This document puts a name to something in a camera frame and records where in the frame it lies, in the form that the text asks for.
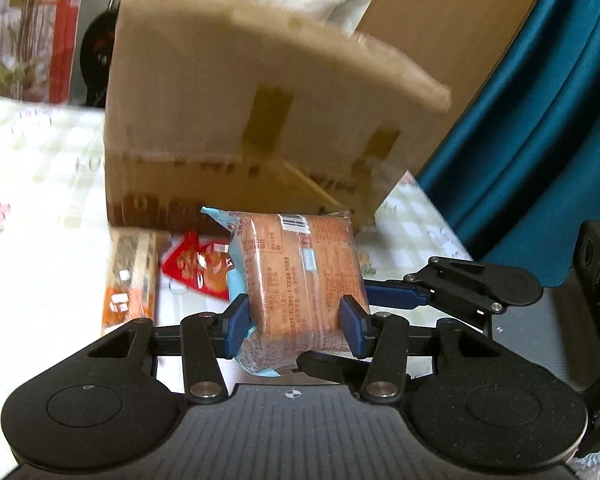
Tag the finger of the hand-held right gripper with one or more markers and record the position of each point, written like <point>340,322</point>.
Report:
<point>325,366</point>
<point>395,296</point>

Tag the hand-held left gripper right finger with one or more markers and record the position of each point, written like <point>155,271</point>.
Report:
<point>355,329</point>

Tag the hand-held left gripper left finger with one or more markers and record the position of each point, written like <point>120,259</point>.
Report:
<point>239,321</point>

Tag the bread packet with blue edge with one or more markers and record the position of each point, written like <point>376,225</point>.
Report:
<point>290,270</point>

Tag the brown cardboard box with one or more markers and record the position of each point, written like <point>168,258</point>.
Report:
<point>205,110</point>

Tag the red snack packet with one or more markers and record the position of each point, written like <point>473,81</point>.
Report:
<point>195,265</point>

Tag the orange snack packet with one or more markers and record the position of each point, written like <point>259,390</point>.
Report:
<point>130,280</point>

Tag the checkered tablecloth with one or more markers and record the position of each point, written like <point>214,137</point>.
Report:
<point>40,260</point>

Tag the teal curtain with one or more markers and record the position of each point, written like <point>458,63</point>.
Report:
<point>530,110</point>

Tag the wooden board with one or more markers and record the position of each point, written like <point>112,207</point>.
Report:
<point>430,20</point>

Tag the black exercise bike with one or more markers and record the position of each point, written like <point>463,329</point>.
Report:
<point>97,45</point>

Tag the red printed backdrop cloth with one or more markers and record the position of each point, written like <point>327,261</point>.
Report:
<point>30,35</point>

